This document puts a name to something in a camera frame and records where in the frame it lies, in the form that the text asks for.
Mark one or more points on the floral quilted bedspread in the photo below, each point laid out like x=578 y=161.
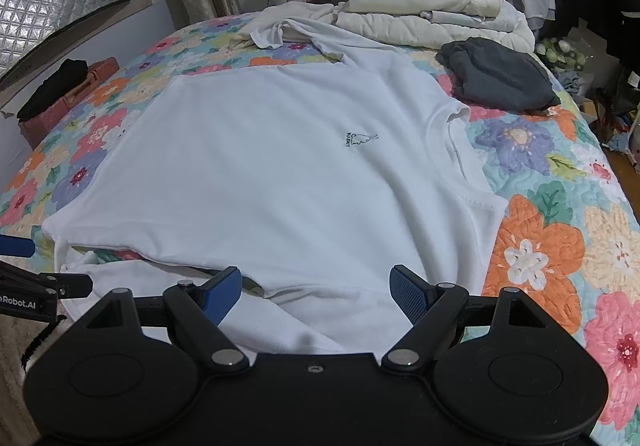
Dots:
x=550 y=246

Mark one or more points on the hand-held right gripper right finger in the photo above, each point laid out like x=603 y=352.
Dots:
x=407 y=292

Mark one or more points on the black cloth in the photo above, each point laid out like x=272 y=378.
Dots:
x=55 y=86

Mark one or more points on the white folded padded garment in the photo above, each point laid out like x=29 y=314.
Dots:
x=400 y=28

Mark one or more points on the dark grey garment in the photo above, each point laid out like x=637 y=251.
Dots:
x=500 y=71

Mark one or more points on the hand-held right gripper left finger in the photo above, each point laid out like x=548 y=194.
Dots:
x=221 y=297

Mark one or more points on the red storage box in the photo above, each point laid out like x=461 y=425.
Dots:
x=95 y=76

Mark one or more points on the artificial white flowers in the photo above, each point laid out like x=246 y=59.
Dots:
x=560 y=53

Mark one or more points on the white crumpled garment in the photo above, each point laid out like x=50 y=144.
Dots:
x=280 y=26

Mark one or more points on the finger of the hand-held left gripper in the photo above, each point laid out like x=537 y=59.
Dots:
x=60 y=285
x=15 y=246

